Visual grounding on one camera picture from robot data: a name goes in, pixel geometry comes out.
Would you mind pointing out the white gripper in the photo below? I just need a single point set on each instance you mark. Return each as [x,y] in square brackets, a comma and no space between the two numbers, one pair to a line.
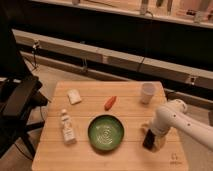
[160,130]

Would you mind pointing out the black eraser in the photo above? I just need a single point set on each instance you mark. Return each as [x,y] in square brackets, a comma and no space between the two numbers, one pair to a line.
[148,142]

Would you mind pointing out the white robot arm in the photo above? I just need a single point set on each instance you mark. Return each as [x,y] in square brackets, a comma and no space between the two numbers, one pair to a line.
[173,114]

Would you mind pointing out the white sponge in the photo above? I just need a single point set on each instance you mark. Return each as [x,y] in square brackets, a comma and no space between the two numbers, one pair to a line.
[74,96]

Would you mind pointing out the white paper cup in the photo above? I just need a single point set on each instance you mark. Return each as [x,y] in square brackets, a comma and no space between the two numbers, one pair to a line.
[147,92]

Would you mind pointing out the green plate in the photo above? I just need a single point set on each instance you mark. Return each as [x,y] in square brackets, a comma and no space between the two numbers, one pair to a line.
[105,133]

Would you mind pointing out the orange carrot toy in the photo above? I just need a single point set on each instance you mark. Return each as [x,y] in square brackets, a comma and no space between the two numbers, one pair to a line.
[110,103]

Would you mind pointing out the black office chair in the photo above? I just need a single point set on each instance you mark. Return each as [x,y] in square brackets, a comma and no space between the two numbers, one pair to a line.
[19,94]

